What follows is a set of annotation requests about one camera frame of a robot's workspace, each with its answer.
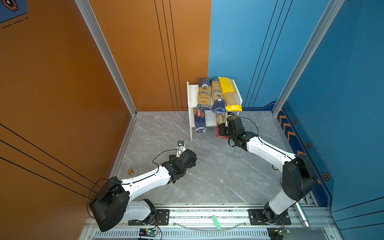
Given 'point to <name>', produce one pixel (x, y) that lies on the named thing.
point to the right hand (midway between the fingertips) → (219, 125)
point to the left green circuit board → (147, 232)
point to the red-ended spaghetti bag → (220, 119)
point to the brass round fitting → (131, 172)
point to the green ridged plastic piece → (216, 222)
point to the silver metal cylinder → (302, 215)
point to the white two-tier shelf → (210, 115)
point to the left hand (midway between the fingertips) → (186, 155)
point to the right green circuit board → (277, 233)
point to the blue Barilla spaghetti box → (200, 120)
